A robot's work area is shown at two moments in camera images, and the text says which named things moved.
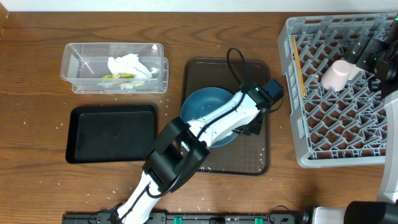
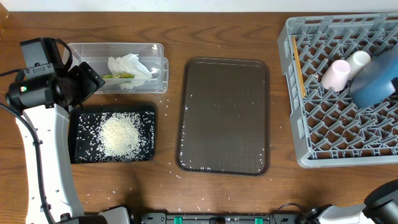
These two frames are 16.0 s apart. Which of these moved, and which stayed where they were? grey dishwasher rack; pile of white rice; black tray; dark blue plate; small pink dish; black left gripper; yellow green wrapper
Moved: dark blue plate; black left gripper; pile of white rice
Stayed: grey dishwasher rack; small pink dish; yellow green wrapper; black tray
